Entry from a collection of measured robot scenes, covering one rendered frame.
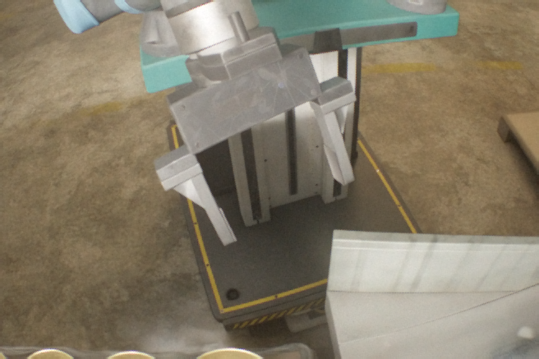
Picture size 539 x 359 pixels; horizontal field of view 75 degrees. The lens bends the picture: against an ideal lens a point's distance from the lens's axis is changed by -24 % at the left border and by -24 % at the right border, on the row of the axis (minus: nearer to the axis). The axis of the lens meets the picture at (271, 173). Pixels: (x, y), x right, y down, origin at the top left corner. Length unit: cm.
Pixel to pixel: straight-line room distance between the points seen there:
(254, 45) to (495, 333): 34
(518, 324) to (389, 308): 14
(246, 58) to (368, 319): 25
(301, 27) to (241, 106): 41
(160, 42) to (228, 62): 44
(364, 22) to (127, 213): 145
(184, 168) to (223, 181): 106
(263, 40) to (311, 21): 49
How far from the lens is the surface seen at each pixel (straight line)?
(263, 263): 132
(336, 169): 46
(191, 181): 40
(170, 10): 37
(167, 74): 74
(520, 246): 38
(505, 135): 237
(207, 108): 38
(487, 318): 43
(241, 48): 31
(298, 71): 39
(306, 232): 138
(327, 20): 80
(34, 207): 228
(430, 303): 42
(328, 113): 43
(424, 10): 89
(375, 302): 41
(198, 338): 158
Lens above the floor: 144
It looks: 47 degrees down
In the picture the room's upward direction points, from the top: 5 degrees counter-clockwise
